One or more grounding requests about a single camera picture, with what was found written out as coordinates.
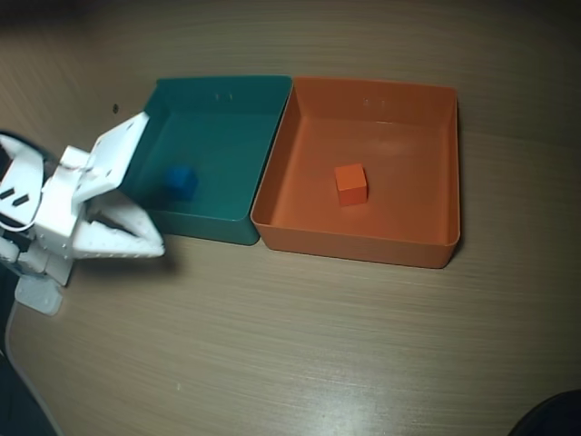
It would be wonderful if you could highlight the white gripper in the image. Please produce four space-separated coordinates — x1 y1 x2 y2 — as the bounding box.
34 144 165 261

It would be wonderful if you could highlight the blue cube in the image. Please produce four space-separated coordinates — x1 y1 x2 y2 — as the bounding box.
162 164 200 202

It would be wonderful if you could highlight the orange cube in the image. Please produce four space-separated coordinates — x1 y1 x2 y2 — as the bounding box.
333 163 369 207

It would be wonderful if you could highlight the teal plastic open box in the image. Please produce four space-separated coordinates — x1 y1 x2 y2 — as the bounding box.
121 74 293 247

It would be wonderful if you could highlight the orange plastic open box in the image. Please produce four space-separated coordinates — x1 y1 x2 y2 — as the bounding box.
250 75 462 270

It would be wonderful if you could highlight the dark round object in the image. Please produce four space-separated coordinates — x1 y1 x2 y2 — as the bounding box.
510 389 581 436

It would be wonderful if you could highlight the white wrist camera mount plate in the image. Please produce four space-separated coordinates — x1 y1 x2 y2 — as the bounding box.
87 112 152 193

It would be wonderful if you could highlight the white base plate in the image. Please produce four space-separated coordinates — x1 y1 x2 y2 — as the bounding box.
15 276 64 317

